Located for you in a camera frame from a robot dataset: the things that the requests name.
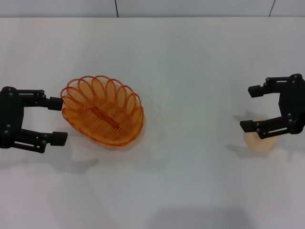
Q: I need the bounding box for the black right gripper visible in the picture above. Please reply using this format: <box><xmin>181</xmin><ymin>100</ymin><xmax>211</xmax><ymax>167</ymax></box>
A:
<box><xmin>240</xmin><ymin>73</ymin><xmax>305</xmax><ymax>140</ymax></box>

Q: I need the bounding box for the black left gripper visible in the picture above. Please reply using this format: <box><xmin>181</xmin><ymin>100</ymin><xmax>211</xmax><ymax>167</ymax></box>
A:
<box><xmin>0</xmin><ymin>86</ymin><xmax>68</xmax><ymax>154</ymax></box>

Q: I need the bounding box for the beige round bun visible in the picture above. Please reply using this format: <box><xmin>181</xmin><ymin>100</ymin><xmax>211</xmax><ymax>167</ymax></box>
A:
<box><xmin>244</xmin><ymin>118</ymin><xmax>280</xmax><ymax>151</ymax></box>

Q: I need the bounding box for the orange woven plastic basket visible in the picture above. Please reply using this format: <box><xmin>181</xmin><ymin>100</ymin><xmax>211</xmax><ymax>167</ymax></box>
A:
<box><xmin>60</xmin><ymin>75</ymin><xmax>145</xmax><ymax>147</ymax></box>

